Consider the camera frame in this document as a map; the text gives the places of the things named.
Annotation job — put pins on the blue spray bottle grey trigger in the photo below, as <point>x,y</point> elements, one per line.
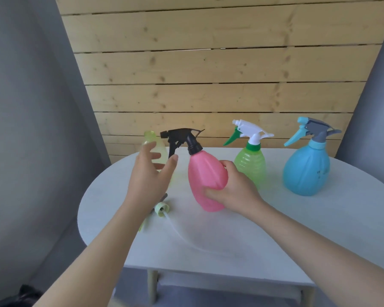
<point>305,172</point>

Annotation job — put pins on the person's left hand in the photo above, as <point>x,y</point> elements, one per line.
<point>145,185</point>

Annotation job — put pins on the person's left forearm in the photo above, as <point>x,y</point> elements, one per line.
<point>96,258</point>

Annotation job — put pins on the person's right hand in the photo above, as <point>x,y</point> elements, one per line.
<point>240,196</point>

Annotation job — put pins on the wooden plank panel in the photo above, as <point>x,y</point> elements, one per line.
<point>217,70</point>

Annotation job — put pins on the white table lower shelf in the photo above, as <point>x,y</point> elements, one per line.
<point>230,284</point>

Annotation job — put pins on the person's left thumb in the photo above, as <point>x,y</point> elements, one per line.
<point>170,169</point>

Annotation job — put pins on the person's right forearm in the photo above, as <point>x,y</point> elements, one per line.
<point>323,255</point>

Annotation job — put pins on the yellow-green sprayer head with tube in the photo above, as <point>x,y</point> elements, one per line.
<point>161,209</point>

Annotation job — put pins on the yellow-green headless plastic bottle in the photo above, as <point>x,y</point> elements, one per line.
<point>160,150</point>

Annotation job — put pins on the pink spray bottle black trigger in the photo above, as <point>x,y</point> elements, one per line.
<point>204,175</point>

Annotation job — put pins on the person's right thumb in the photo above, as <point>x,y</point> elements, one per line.
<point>229,169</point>

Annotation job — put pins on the black bag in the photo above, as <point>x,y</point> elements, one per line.
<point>17,297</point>

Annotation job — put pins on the wooden table leg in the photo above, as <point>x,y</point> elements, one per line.
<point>308,297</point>
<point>152,287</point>

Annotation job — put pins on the green spray bottle white trigger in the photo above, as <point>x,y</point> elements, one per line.
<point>251,163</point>

